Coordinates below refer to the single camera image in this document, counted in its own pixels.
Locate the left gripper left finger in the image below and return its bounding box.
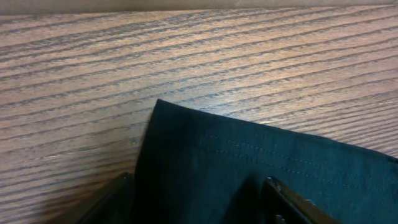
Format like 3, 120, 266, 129
74, 172, 134, 224

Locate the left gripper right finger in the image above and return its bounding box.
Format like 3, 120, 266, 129
261, 177, 340, 224

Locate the black t-shirt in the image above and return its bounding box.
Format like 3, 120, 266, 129
133, 100, 397, 223

